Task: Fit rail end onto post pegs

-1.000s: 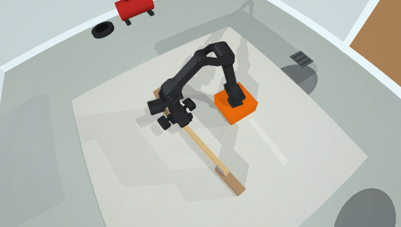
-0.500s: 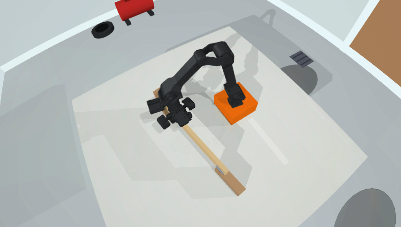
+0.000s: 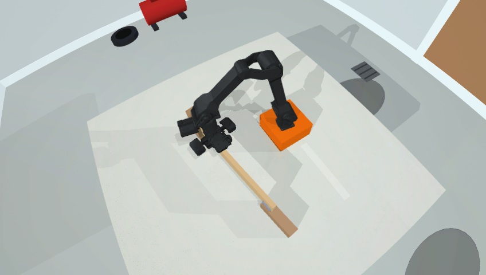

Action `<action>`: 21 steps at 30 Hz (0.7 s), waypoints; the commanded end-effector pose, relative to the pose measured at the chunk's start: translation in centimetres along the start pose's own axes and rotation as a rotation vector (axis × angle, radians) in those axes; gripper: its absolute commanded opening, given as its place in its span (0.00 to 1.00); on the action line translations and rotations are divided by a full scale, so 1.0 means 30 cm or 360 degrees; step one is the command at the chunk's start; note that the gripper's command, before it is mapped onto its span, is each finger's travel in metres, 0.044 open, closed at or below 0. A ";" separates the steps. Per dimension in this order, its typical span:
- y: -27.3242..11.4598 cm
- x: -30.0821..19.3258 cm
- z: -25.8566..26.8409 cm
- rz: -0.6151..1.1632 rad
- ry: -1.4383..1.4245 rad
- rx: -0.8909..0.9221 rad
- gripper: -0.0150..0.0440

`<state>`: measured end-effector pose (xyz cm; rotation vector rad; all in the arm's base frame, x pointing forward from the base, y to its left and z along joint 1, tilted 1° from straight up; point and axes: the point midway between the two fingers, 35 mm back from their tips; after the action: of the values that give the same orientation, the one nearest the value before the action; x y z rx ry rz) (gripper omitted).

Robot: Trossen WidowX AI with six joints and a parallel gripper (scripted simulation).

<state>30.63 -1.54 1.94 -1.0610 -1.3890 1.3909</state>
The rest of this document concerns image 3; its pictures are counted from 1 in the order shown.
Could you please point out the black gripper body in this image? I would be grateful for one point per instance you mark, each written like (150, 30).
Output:
(199, 148)

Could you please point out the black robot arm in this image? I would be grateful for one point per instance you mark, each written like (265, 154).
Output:
(205, 109)

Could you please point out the long tan wooden rail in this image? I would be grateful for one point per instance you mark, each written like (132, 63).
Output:
(248, 180)

